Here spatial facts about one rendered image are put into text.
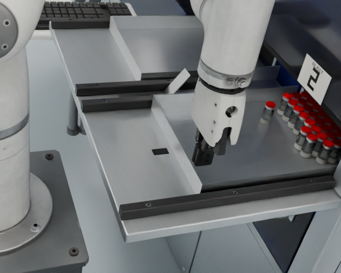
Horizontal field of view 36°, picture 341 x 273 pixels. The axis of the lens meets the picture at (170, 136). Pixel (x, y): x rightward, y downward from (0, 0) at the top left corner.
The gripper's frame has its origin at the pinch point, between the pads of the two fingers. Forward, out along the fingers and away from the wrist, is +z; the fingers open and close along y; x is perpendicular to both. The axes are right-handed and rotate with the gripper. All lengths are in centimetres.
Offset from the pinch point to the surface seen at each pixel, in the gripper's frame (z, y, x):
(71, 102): 59, 99, 0
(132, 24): 3, 54, -3
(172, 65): 4.4, 35.8, -8.0
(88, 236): 93, 63, 0
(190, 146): 4.5, 7.3, -1.3
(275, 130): 4.4, 9.5, -21.0
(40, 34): 13, 67, 17
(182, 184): 4.7, -2.0, 3.8
